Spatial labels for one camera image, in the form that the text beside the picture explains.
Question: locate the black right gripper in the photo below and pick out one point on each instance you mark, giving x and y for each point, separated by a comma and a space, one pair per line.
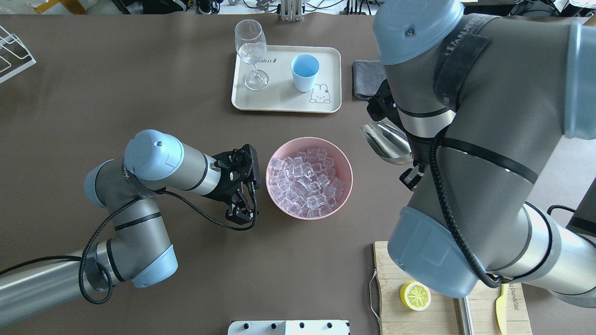
382, 103

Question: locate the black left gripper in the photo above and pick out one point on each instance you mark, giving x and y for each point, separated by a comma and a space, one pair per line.
225, 190

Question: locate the stainless steel ice scoop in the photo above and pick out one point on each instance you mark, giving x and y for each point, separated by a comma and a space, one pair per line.
389, 143

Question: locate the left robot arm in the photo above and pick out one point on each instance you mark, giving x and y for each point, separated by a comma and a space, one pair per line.
132, 243

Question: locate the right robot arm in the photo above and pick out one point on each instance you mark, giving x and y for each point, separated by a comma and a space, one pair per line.
483, 102

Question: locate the pile of clear ice cubes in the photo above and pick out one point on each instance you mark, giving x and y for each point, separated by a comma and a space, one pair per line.
305, 183

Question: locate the light blue cup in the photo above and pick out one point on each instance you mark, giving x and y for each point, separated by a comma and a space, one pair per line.
304, 68

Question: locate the grey folded cloth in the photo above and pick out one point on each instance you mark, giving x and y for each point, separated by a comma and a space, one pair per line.
367, 77

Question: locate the pink bowl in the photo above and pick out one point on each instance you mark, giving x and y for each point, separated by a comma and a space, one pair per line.
344, 169

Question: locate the cream rabbit tray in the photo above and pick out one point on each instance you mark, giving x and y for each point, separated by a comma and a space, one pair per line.
280, 95

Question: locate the clear wine glass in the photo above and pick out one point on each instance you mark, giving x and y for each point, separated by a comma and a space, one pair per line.
251, 47

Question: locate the half lemon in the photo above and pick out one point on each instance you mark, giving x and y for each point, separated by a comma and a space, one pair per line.
415, 295

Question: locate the steel muddler with black tip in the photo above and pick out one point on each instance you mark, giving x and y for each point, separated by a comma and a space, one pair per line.
465, 320

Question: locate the bamboo cutting board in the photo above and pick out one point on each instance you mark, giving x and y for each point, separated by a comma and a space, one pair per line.
442, 318

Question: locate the yellow plastic knife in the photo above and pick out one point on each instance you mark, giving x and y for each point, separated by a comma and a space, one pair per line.
500, 309

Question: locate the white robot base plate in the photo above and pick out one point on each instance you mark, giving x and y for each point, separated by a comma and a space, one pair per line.
290, 327

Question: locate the white wire rack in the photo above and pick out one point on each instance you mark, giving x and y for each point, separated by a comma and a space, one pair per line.
14, 55

